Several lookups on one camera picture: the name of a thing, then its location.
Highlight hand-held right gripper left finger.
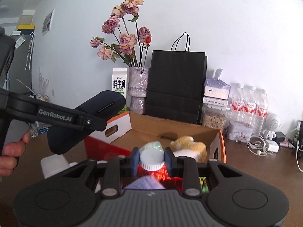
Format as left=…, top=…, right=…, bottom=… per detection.
left=57, top=147, right=141, bottom=199

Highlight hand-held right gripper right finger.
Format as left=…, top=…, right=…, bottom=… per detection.
left=164, top=147, right=247, bottom=198

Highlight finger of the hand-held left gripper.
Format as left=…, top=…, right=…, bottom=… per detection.
left=75, top=110, right=108, bottom=132

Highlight navy glasses case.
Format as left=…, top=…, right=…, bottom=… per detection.
left=47, top=90, right=127, bottom=155

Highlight red cardboard box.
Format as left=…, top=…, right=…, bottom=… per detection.
left=84, top=111, right=227, bottom=192

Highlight person's left hand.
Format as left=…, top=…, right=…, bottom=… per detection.
left=0, top=130, right=31, bottom=176

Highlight white thin rod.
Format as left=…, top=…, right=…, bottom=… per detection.
left=16, top=79, right=36, bottom=94

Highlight light purple cloth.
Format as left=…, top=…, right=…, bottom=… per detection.
left=123, top=176, right=166, bottom=190

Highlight light green soft item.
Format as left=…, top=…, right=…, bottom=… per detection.
left=140, top=141, right=164, bottom=152

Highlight yellow and white plush toy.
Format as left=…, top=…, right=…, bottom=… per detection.
left=170, top=136, right=207, bottom=163

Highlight purple dried grass sprig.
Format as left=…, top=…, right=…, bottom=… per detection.
left=38, top=67, right=50, bottom=95

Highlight white milk carton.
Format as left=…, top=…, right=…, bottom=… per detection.
left=112, top=67, right=129, bottom=113

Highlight grey refrigerator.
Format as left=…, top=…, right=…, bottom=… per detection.
left=6, top=31, right=35, bottom=93

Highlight textured purple white vase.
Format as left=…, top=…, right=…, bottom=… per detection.
left=128, top=67, right=150, bottom=115

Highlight clear seed container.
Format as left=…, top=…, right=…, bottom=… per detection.
left=202, top=96, right=230, bottom=130

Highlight clear plastic bag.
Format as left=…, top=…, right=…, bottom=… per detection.
left=15, top=34, right=25, bottom=49

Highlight white floral tin box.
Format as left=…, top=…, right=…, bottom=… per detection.
left=226, top=119, right=254, bottom=140

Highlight yellow and black box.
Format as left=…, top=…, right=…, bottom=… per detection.
left=18, top=24, right=36, bottom=32

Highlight black paper bag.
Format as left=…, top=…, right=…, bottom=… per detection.
left=145, top=32, right=208, bottom=124

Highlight bagged white box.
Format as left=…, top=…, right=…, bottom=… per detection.
left=204, top=68, right=231, bottom=100

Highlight dried rose bouquet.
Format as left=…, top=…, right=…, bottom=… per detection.
left=89, top=0, right=152, bottom=68

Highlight red label water bottle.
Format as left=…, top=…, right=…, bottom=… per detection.
left=230, top=83, right=245, bottom=121
left=254, top=89, right=269, bottom=133
left=244, top=86, right=258, bottom=123

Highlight white cardboard box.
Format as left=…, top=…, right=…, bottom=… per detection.
left=19, top=10, right=36, bottom=25

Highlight white charger block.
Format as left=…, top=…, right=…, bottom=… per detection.
left=265, top=139, right=280, bottom=153

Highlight white round speaker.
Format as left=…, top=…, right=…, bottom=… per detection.
left=263, top=113, right=281, bottom=140

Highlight wire rack with toiletries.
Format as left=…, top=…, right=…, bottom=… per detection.
left=28, top=91, right=49, bottom=103

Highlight white wall panel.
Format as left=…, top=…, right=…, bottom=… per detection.
left=42, top=9, right=55, bottom=36

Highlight white wired earphones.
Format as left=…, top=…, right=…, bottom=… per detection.
left=247, top=134, right=269, bottom=157

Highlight white cable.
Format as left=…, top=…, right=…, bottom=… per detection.
left=294, top=144, right=303, bottom=173

